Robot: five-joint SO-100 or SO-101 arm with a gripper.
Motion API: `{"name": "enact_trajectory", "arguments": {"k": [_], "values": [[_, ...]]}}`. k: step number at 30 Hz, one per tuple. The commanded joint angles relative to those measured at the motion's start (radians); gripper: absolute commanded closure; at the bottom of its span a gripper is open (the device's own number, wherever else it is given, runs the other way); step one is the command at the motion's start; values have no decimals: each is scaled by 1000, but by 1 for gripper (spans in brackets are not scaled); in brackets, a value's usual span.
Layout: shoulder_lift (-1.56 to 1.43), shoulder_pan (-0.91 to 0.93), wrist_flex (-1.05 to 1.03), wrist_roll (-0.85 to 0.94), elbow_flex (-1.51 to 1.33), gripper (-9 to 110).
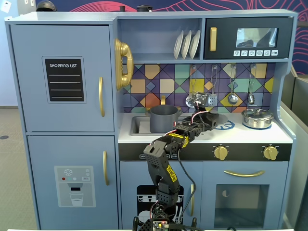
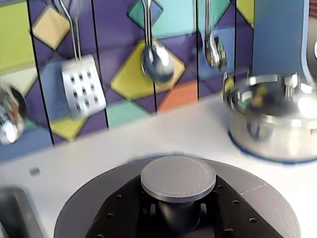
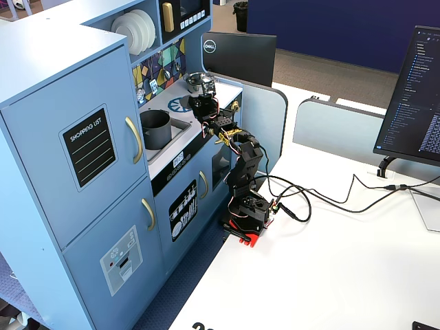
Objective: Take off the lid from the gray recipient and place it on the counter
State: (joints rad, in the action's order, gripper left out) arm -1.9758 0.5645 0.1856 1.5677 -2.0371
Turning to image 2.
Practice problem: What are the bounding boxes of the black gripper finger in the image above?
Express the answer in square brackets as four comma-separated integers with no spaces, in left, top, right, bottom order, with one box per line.
[85,178,164,238]
[195,178,267,238]

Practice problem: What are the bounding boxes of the grey stove burner disc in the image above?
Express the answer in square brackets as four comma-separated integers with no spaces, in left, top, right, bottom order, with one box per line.
[53,153,302,238]

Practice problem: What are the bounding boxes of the shiny steel pot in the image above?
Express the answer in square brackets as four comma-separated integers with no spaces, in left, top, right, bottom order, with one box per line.
[221,71,317,161]

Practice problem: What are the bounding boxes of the gray sink basin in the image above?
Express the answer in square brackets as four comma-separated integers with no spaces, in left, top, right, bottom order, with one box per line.
[0,186,45,238]

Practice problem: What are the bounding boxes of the steel slotted spatula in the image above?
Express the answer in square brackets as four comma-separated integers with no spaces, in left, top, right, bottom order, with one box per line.
[58,0,107,121]

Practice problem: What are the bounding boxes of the shiny steel round vessel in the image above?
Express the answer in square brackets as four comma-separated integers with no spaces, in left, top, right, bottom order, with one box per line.
[0,83,28,146]

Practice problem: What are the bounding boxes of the steel ladle spoon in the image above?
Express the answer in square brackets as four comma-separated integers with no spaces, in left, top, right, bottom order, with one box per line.
[140,0,175,83]

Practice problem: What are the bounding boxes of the hanging metal spoon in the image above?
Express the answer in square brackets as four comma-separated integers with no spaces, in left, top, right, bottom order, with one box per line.
[202,0,229,71]

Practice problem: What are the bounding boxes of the colourful geometric backsplash panel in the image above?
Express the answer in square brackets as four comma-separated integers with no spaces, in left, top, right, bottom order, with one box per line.
[0,0,256,162]

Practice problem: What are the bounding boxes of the blue appliance with black window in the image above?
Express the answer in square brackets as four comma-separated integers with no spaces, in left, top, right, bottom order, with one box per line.
[251,0,317,84]

